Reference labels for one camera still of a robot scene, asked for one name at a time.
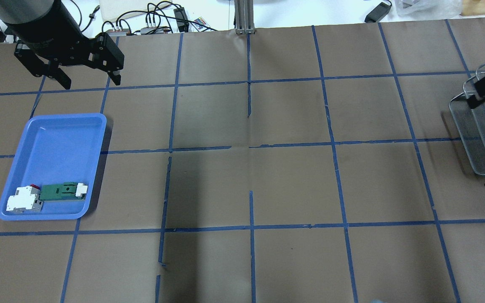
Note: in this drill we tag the wooden board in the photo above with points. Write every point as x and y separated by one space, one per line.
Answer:
473 8

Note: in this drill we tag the colourful remote control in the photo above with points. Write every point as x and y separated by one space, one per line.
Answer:
200 24

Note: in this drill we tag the power strip with cables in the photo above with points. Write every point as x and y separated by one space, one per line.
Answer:
147 17

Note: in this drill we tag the black power adapter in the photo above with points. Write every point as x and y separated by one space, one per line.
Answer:
379 12

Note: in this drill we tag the white circuit breaker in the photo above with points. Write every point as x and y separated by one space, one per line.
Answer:
26 198

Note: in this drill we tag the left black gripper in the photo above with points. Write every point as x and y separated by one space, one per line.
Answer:
54 41

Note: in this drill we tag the blue plastic tray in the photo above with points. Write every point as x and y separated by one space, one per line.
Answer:
54 149

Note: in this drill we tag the green terminal block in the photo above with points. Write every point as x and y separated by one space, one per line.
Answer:
69 191

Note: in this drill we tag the clear plastic bag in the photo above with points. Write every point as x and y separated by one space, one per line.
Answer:
429 9

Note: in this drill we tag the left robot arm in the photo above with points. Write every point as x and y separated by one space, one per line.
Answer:
22 11

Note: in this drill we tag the aluminium frame post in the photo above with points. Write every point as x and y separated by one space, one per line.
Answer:
244 17

